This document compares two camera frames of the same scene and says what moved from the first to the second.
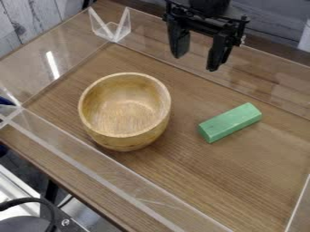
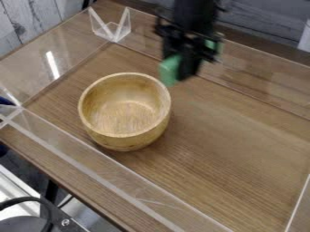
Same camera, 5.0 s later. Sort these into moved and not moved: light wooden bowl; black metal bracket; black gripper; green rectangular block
Moved: black gripper; green rectangular block
Not moved: light wooden bowl; black metal bracket
